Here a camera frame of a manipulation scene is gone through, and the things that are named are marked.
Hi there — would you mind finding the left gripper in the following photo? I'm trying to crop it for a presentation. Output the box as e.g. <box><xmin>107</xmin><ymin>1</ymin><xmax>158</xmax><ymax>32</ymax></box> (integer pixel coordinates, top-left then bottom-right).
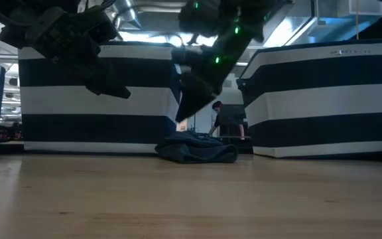
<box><xmin>0</xmin><ymin>6</ymin><xmax>131</xmax><ymax>100</ymax></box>

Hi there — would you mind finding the navy white striped fabric bin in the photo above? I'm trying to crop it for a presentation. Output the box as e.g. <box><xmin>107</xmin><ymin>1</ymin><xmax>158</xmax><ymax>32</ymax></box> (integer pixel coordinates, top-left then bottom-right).
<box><xmin>17</xmin><ymin>41</ymin><xmax>181</xmax><ymax>155</ymax></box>
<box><xmin>236</xmin><ymin>39</ymin><xmax>382</xmax><ymax>159</ymax></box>

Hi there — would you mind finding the person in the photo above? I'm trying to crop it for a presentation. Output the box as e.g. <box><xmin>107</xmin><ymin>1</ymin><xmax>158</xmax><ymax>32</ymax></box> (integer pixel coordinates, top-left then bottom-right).
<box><xmin>209</xmin><ymin>100</ymin><xmax>247</xmax><ymax>140</ymax></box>

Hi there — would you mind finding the silver ceiling duct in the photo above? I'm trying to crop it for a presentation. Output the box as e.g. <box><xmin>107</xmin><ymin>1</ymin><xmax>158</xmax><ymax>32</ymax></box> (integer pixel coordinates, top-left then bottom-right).
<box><xmin>111</xmin><ymin>0</ymin><xmax>145</xmax><ymax>31</ymax></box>

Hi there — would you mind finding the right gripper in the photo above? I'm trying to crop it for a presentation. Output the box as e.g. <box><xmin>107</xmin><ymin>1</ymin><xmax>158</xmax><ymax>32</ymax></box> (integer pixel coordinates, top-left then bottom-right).
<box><xmin>171</xmin><ymin>36</ymin><xmax>245</xmax><ymax>123</ymax></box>

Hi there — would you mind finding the black Puma garment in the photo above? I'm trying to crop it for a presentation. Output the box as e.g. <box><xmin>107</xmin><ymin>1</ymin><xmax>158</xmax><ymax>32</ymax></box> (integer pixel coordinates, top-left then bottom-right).
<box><xmin>154</xmin><ymin>130</ymin><xmax>239</xmax><ymax>164</ymax></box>

